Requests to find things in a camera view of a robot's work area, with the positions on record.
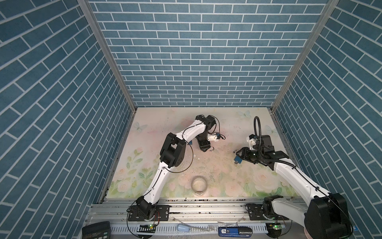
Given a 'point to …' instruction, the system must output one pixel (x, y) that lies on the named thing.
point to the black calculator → (101, 230)
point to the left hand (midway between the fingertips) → (203, 145)
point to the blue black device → (235, 231)
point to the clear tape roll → (199, 185)
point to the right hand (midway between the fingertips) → (237, 152)
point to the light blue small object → (182, 227)
